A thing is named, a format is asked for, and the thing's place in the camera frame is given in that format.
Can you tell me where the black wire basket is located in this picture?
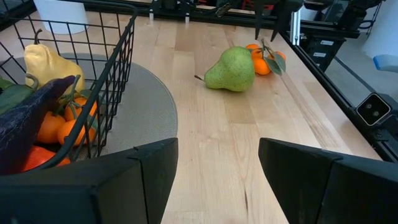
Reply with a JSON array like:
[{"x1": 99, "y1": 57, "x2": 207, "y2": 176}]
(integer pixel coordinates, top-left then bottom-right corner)
[{"x1": 0, "y1": 0, "x2": 139, "y2": 170}]

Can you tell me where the black table-level camera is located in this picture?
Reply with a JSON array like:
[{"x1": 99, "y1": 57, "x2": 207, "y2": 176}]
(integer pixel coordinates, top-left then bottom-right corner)
[{"x1": 356, "y1": 92, "x2": 392, "y2": 127}]

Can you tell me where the green pear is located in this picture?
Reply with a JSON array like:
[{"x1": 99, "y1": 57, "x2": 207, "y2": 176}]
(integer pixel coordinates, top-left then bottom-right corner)
[{"x1": 194, "y1": 45, "x2": 256, "y2": 93}]

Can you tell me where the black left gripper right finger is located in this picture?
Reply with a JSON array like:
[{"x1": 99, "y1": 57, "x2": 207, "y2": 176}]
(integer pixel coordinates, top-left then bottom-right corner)
[{"x1": 257, "y1": 137, "x2": 398, "y2": 224}]

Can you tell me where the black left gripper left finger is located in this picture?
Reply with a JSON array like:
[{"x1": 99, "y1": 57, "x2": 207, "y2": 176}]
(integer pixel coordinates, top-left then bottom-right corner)
[{"x1": 0, "y1": 137, "x2": 180, "y2": 224}]

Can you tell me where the snake plant in white pot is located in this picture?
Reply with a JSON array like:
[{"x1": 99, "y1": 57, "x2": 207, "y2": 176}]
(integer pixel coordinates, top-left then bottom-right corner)
[{"x1": 33, "y1": 0, "x2": 90, "y2": 35}]

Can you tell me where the purple eggplant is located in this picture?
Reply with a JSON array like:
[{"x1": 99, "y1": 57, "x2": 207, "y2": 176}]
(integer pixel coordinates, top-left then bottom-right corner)
[{"x1": 0, "y1": 75, "x2": 76, "y2": 175}]

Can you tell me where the orange mandarin bunch with leaves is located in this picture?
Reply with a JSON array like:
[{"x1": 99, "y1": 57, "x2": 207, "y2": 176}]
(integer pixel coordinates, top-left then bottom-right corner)
[
  {"x1": 37, "y1": 74, "x2": 99, "y2": 147},
  {"x1": 245, "y1": 39, "x2": 287, "y2": 77}
]

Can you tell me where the long green pepper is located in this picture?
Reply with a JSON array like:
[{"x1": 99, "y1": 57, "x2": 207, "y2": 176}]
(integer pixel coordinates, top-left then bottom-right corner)
[{"x1": 0, "y1": 73, "x2": 40, "y2": 114}]

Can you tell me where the round grey mat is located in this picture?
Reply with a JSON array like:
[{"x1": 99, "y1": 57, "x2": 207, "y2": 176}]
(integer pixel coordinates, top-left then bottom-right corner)
[{"x1": 14, "y1": 52, "x2": 178, "y2": 156}]

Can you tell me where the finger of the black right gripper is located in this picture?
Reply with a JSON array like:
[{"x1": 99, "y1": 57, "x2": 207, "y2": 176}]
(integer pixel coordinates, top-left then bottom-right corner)
[
  {"x1": 253, "y1": 0, "x2": 266, "y2": 40},
  {"x1": 269, "y1": 0, "x2": 304, "y2": 43}
]

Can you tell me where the silver aluminium post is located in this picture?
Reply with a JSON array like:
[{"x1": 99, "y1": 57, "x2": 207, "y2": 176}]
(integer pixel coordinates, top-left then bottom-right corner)
[{"x1": 290, "y1": 8, "x2": 302, "y2": 47}]

